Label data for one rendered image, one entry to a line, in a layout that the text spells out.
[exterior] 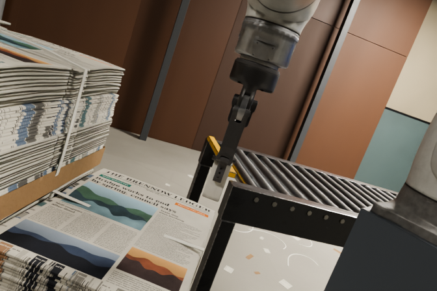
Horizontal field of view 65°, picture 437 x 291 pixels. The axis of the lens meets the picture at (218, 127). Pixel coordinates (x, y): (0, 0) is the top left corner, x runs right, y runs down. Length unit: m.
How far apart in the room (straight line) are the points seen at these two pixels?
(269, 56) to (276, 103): 3.95
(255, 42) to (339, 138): 4.48
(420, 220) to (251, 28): 0.38
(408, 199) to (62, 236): 0.54
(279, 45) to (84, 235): 0.41
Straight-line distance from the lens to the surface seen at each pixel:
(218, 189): 0.59
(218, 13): 4.20
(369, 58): 4.96
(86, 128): 0.69
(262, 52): 0.52
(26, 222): 0.60
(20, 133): 0.54
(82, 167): 0.75
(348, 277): 0.65
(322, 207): 1.25
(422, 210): 0.62
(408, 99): 5.54
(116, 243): 0.59
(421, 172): 0.63
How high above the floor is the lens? 1.15
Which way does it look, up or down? 10 degrees down
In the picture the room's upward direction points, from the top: 19 degrees clockwise
